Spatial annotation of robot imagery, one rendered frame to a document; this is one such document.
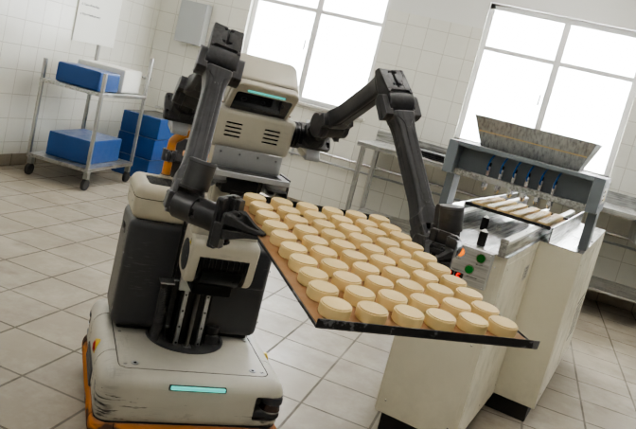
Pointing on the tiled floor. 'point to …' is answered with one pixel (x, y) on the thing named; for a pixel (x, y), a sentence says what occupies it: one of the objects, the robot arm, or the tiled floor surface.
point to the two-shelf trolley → (84, 127)
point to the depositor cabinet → (544, 316)
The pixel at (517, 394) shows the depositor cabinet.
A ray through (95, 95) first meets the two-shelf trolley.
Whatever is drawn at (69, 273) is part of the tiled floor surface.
